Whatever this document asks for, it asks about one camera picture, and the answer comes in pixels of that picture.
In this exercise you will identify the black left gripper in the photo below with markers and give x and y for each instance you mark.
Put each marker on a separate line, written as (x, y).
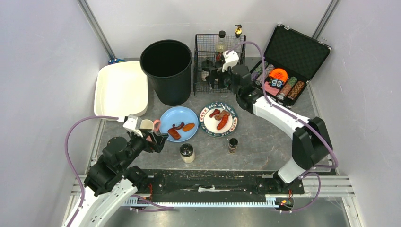
(152, 141)

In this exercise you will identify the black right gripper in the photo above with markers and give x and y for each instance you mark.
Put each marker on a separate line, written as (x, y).
(220, 77)

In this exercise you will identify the spice jar black lid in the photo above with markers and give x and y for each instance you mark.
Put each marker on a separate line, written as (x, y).
(205, 66)
(218, 64)
(187, 153)

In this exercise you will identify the sauce bottle red label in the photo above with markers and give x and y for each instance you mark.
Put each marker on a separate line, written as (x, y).
(220, 45)

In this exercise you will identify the clear bottle gold pump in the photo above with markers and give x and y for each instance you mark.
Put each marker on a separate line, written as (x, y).
(237, 40)

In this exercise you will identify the white patterned rim plate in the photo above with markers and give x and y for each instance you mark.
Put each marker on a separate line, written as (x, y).
(209, 125)

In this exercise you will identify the small dark spice jar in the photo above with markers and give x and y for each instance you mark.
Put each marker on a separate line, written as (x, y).
(232, 144)

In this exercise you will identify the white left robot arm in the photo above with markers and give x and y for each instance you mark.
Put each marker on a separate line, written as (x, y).
(111, 180)

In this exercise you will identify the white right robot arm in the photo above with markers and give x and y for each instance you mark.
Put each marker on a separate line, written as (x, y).
(310, 139)

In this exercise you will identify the red-brown meat roll toy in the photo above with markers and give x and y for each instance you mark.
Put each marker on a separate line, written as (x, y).
(174, 134)

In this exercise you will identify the brown octopus tentacle toy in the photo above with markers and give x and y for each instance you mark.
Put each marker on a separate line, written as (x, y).
(178, 127)

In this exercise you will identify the orange nugget toy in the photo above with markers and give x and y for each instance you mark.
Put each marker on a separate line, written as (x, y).
(188, 127)

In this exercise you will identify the blue plate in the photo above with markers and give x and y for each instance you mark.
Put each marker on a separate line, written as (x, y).
(177, 115)

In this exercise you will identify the red drumstick toy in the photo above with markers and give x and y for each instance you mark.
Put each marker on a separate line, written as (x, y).
(215, 112)

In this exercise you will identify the brown steak piece toy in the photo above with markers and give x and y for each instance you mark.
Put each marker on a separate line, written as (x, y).
(221, 115)

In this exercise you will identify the green poker chip roll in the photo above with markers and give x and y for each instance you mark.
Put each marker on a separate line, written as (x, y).
(259, 71)

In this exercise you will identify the pink poker chip roll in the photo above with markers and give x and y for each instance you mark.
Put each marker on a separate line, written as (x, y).
(263, 76)

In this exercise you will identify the black trash bin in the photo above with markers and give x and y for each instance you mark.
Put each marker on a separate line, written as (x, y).
(167, 64)

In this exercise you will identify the red sausage toy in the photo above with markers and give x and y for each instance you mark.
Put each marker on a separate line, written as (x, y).
(223, 122)

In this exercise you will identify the blue dice box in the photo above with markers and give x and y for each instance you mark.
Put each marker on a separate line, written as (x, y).
(277, 83)

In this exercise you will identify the white rectangular basin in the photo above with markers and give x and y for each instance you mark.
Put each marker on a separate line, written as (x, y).
(121, 90)

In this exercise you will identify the pink card deck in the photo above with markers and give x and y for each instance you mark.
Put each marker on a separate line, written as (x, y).
(273, 91)

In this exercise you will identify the orange round toy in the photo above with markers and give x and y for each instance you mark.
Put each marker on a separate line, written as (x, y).
(279, 74)

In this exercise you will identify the black poker chip case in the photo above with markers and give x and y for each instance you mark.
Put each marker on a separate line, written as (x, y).
(299, 55)

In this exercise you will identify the green brown chip roll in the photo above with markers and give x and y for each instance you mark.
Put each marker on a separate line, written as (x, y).
(287, 87)

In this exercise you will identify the brown poker chip roll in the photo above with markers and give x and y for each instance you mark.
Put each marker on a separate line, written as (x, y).
(294, 92)

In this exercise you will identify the blue toy car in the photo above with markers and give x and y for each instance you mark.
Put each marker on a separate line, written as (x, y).
(115, 60)

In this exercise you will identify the pink handled cream mug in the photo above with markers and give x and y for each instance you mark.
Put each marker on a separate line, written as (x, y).
(147, 124)

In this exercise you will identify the black wire basket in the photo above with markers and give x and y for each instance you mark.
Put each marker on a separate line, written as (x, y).
(204, 48)

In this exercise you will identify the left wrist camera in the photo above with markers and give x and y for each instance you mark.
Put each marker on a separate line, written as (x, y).
(132, 124)

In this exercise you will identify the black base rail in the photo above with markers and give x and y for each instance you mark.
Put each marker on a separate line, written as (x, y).
(214, 186)

